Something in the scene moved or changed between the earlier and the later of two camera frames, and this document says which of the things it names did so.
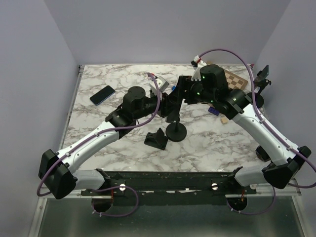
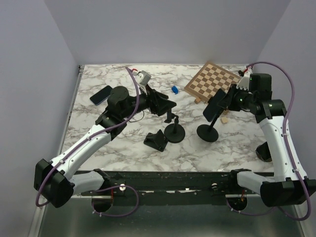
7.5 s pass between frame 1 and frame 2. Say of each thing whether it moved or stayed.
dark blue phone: stayed
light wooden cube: stayed
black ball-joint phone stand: moved
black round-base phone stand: stayed
